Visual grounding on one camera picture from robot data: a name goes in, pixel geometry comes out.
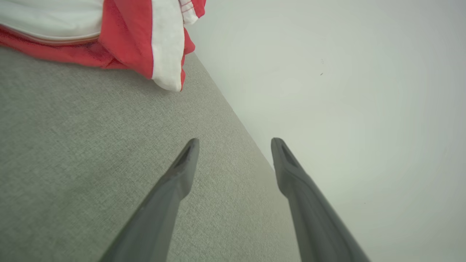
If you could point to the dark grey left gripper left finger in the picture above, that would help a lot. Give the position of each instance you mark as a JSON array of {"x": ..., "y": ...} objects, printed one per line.
[{"x": 156, "y": 218}]

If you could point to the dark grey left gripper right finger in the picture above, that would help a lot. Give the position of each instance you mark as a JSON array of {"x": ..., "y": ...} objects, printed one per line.
[{"x": 316, "y": 218}]

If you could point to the red basketball jersey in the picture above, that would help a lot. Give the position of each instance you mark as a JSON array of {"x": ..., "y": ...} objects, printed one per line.
[{"x": 127, "y": 36}]

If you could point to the red shorts with white trim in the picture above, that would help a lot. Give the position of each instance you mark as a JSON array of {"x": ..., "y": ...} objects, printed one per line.
[{"x": 43, "y": 18}]

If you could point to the grey fabric mat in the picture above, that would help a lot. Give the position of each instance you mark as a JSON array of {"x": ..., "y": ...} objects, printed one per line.
[{"x": 91, "y": 145}]

